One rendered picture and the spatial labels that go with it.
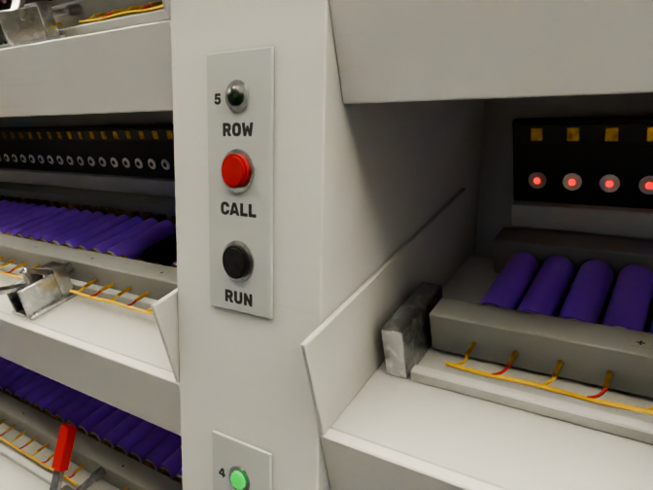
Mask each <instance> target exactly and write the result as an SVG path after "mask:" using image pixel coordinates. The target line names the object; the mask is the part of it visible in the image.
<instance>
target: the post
mask: <svg viewBox="0 0 653 490"><path fill-rule="evenodd" d="M170 5H171V44H172V84H173V123H174V161H175V200H176V239H177V279H178V318H179V357H180V396H181V436H182V475H183V490H213V436H212V432H213V431H217V432H220V433H222V434H224V435H227V436H229V437H232V438H236V439H238V440H240V441H243V442H245V443H248V444H250V445H252V446H254V447H257V448H259V449H261V450H264V451H266V452H269V453H271V454H272V490H331V489H330V484H329V479H328V474H327V466H326V461H325V456H324V452H323V448H322V443H321V438H320V434H319V430H318V425H317V420H316V415H315V411H314V406H313V402H312V397H311V392H310V388H309V383H308V378H307V373H306V369H305V364H304V360H303V355H302V351H301V346H300V344H301V343H302V342H303V341H304V340H305V339H306V338H307V337H308V336H309V335H310V334H311V333H312V332H313V331H315V330H316V329H317V328H318V327H319V326H320V325H321V324H322V323H323V322H324V321H325V320H326V319H327V318H328V317H329V316H330V315H331V314H332V313H333V312H334V311H335V310H336V309H337V308H338V307H339V306H341V305H342V304H343V303H344V302H345V301H346V300H347V299H348V298H349V297H350V296H351V295H352V294H353V293H354V292H355V291H356V290H357V289H358V288H359V287H360V286H361V285H362V284H363V283H364V282H366V281H367V280H368V279H369V278H370V277H371V276H372V275H373V274H374V273H375V272H376V271H377V270H378V269H379V268H380V267H381V266H382V265H383V264H384V263H385V262H386V261H387V260H388V259H389V258H391V257H392V256H393V255H394V254H395V253H396V252H397V251H398V250H399V249H400V248H401V247H402V246H403V245H404V244H405V243H406V242H407V241H408V240H409V239H410V238H411V237H412V236H413V235H414V234H416V233H417V232H418V231H419V230H420V229H421V228H422V227H423V226H424V225H425V224H426V223H427V222H428V221H429V220H430V219H431V218H432V217H433V216H434V215H435V214H436V213H437V212H438V211H439V210H441V209H442V208H443V207H444V206H445V205H446V204H447V203H448V202H449V201H450V200H451V199H452V198H453V197H454V196H455V195H456V194H457V193H458V192H459V191H460V190H461V189H462V188H466V192H467V211H468V228H469V247H470V254H471V255H472V256H475V247H476V232H477V218H478V202H479V188H480V173H481V157H482V143H483V128H484V113H485V99H466V100H440V101H415V102H389V103H363V104H344V103H343V97H342V90H341V84H340V77H339V70H338V63H337V56H336V48H335V42H334V35H333V28H332V21H331V14H330V7H329V1H328V0H170ZM267 47H273V48H274V127H273V318H272V319H268V318H264V317H260V316H256V315H252V314H248V313H244V312H239V311H235V310H231V309H227V308H223V307H218V306H215V305H211V304H210V240H209V175H208V111H207V54H208V53H225V52H233V51H242V50H250V49H258V48H267Z"/></svg>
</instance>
